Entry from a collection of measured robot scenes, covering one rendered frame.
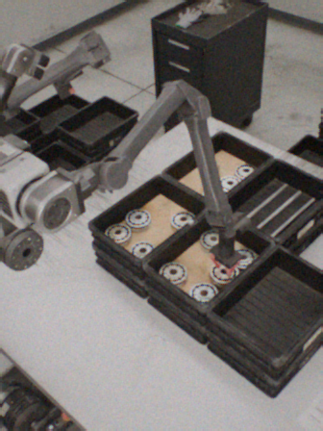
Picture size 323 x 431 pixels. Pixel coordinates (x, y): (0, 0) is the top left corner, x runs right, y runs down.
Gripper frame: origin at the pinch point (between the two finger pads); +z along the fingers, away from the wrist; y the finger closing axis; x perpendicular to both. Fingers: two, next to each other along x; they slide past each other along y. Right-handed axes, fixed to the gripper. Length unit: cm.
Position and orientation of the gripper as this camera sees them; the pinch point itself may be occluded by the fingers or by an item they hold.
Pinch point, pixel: (224, 269)
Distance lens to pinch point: 207.3
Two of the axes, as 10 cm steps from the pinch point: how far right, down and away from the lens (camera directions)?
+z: 0.2, 7.3, 6.9
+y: -7.0, -4.8, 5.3
